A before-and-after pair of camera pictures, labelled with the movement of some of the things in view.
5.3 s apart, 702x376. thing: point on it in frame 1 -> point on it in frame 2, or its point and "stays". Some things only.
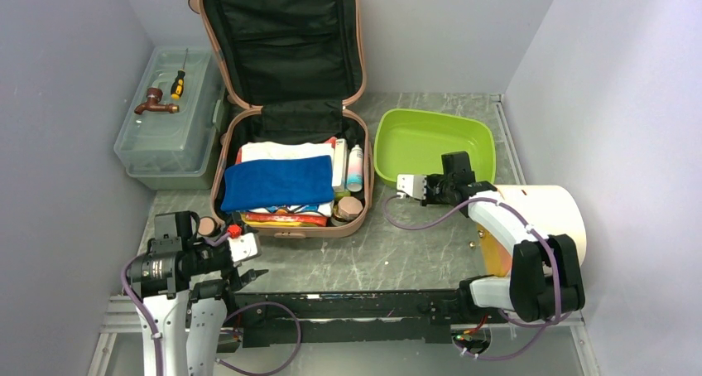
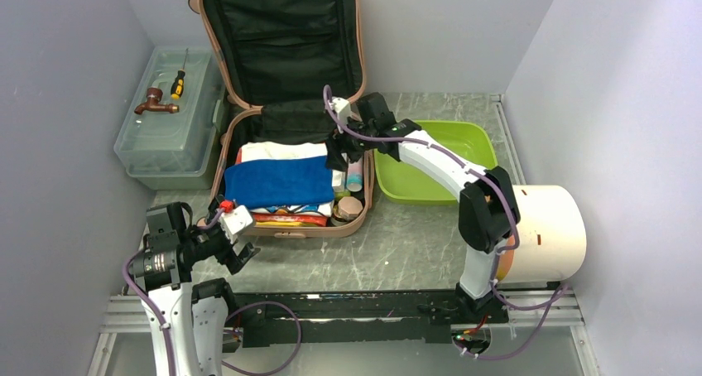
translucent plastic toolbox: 168,133 stays
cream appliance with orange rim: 549,210 stays
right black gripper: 428,200 -> 336,144
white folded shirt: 263,150 stays
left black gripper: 231,272 -> 228,256
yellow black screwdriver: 177,86 stays
